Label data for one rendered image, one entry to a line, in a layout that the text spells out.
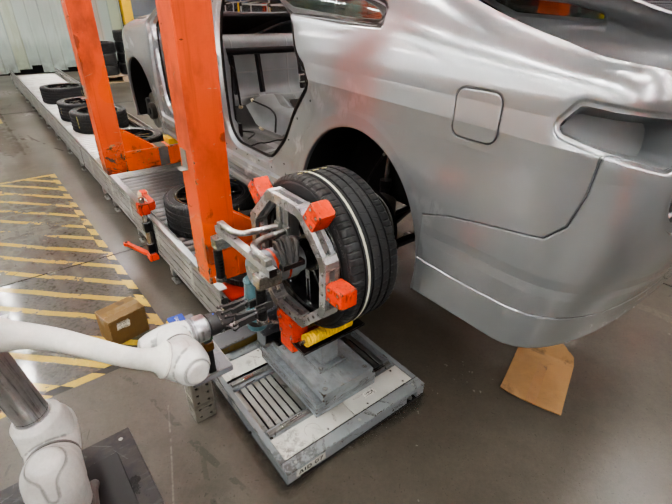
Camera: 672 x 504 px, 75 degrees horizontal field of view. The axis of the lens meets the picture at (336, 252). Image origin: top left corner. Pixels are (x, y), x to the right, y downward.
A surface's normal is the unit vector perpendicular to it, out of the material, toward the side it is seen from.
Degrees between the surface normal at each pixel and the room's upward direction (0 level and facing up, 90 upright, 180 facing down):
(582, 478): 0
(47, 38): 90
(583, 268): 94
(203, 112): 90
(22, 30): 90
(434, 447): 0
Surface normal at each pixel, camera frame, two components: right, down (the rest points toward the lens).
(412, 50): -0.76, 0.11
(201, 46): 0.61, 0.40
